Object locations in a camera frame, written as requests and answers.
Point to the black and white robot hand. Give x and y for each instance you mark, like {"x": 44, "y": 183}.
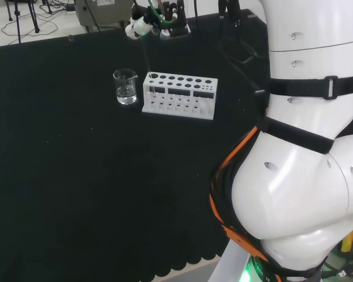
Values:
{"x": 141, "y": 28}

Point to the clear glass rod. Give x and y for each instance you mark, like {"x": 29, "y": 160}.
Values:
{"x": 147, "y": 58}

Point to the white test tube rack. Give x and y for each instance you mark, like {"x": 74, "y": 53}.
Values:
{"x": 166, "y": 81}

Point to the grey metal cabinet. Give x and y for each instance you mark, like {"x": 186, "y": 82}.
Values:
{"x": 106, "y": 14}

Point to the clear glass beaker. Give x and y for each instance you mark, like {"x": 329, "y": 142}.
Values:
{"x": 126, "y": 98}

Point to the black tripod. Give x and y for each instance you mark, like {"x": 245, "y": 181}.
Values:
{"x": 17, "y": 17}

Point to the black bench cloth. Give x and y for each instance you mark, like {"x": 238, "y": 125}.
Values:
{"x": 76, "y": 176}

